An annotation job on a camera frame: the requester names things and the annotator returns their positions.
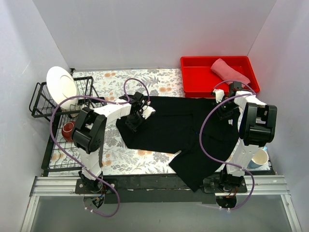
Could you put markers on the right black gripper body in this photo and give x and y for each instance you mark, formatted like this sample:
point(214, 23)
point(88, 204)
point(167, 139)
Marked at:
point(223, 113)

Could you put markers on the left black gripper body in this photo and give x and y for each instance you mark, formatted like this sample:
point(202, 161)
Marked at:
point(133, 121)

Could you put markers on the black t shirt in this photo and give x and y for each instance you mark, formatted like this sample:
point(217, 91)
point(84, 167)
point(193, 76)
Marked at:
point(179, 126)

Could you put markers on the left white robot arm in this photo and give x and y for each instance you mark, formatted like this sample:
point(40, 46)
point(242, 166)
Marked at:
point(89, 131)

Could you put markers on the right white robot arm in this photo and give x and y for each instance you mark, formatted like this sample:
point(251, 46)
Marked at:
point(257, 128)

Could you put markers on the rolled pink t shirt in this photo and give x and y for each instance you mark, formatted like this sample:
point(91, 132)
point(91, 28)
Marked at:
point(225, 72)

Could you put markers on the red plastic bin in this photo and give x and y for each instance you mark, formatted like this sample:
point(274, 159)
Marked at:
point(199, 80)

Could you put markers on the floral table mat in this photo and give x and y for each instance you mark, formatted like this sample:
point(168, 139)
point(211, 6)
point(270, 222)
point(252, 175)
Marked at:
point(117, 158)

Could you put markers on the blue ceramic mug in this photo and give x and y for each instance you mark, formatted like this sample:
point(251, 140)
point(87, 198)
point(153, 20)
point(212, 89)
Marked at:
point(259, 159)

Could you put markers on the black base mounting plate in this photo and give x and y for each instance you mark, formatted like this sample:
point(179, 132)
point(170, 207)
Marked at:
point(167, 188)

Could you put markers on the red floral bowl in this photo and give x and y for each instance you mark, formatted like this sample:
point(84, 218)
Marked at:
point(67, 131)

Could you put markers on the white ceramic plate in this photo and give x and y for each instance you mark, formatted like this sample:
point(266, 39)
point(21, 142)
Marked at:
point(60, 84)

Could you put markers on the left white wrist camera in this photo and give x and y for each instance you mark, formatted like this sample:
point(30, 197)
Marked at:
point(147, 111)

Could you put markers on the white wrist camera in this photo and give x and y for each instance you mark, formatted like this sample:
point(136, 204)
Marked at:
point(147, 111)
point(218, 94)

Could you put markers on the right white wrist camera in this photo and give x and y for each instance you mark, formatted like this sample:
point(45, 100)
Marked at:
point(218, 94)

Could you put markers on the black wire dish rack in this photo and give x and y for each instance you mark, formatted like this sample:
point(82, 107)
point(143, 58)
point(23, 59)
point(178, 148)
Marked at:
point(42, 106)

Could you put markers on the aluminium frame rail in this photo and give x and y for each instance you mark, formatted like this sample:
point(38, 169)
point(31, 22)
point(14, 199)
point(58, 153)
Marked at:
point(54, 186)

